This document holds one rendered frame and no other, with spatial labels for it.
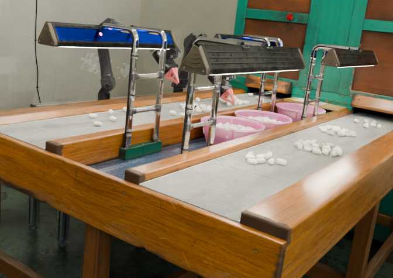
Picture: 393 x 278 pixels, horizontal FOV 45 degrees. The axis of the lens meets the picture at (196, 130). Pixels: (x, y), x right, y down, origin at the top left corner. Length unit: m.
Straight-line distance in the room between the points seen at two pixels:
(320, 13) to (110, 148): 1.69
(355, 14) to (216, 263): 1.98
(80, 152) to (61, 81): 2.84
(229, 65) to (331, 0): 1.71
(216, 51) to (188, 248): 0.49
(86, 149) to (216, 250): 0.61
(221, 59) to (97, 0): 3.35
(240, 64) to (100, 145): 0.56
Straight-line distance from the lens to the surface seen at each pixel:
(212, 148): 1.55
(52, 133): 1.67
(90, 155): 1.55
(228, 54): 1.25
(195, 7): 4.41
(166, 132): 1.83
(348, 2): 2.85
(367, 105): 2.75
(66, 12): 4.29
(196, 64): 1.15
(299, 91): 2.92
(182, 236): 1.16
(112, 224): 1.31
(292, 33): 2.96
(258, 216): 1.06
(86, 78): 4.49
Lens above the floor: 1.17
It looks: 13 degrees down
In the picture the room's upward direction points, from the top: 6 degrees clockwise
